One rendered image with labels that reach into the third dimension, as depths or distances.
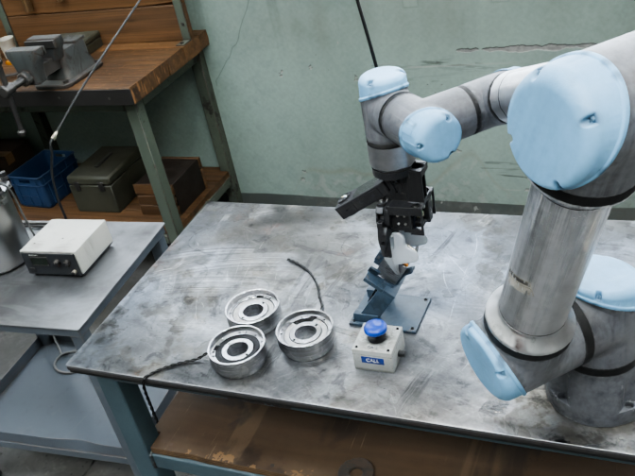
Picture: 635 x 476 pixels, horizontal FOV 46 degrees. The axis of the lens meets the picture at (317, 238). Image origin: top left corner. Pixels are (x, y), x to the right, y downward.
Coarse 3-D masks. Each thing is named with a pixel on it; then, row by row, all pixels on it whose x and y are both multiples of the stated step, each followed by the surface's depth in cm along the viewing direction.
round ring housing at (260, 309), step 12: (240, 300) 147; (276, 300) 144; (228, 312) 144; (240, 312) 143; (252, 312) 146; (264, 312) 142; (276, 312) 141; (240, 324) 139; (252, 324) 138; (264, 324) 139; (276, 324) 142
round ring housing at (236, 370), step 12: (216, 336) 137; (228, 336) 138; (264, 336) 134; (228, 348) 136; (240, 348) 137; (264, 348) 133; (216, 360) 133; (252, 360) 130; (264, 360) 133; (228, 372) 131; (240, 372) 131; (252, 372) 132
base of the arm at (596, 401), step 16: (576, 368) 108; (624, 368) 106; (560, 384) 113; (576, 384) 109; (592, 384) 108; (608, 384) 107; (624, 384) 107; (560, 400) 112; (576, 400) 110; (592, 400) 109; (608, 400) 108; (624, 400) 110; (576, 416) 111; (592, 416) 109; (608, 416) 109; (624, 416) 109
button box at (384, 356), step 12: (360, 336) 129; (384, 336) 127; (396, 336) 128; (360, 348) 127; (372, 348) 126; (384, 348) 126; (396, 348) 127; (360, 360) 128; (372, 360) 126; (384, 360) 126; (396, 360) 127
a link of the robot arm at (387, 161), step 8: (368, 144) 121; (368, 152) 120; (376, 152) 117; (384, 152) 116; (392, 152) 116; (400, 152) 116; (376, 160) 118; (384, 160) 117; (392, 160) 117; (400, 160) 117; (408, 160) 118; (376, 168) 119; (384, 168) 118; (392, 168) 118; (400, 168) 118
